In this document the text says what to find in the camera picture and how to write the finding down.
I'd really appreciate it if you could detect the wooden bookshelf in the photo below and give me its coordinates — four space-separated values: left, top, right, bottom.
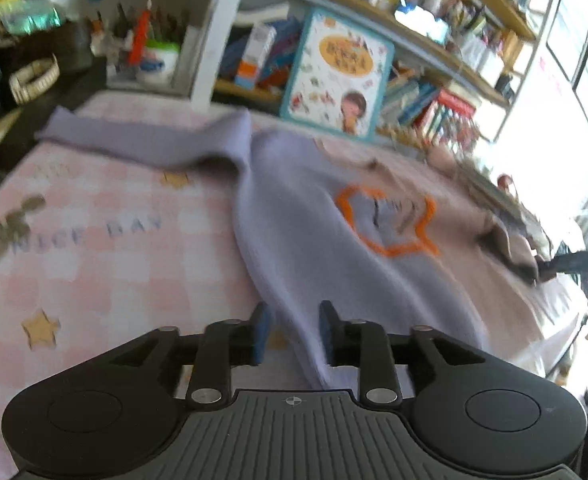
106 0 566 161

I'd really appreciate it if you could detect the purple and pink sweater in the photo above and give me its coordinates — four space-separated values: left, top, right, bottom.
34 110 588 391

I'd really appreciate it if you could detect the row of colourful books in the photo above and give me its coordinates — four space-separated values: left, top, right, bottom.
379 74 481 147

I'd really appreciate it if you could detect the white pen cup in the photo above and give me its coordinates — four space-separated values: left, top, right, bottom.
136 40 181 86

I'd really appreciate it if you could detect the white woven strap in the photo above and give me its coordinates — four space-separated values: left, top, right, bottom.
9 54 60 106

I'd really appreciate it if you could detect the pink checkered table mat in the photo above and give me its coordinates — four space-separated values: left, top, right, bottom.
0 92 588 480

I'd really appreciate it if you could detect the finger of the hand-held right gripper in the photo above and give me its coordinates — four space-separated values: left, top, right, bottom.
535 251 588 282

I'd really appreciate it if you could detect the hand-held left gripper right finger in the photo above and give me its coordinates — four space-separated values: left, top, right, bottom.
319 300 482 407

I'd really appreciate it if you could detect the iridescent foil bag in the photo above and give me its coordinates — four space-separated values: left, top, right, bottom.
0 0 63 42

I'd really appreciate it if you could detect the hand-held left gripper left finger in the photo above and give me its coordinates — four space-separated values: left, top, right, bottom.
106 301 276 408

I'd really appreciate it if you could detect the teal children's picture book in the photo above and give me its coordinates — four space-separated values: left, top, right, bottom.
279 7 396 144

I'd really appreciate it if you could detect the white and orange carton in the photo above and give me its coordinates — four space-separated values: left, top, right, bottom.
234 24 278 91

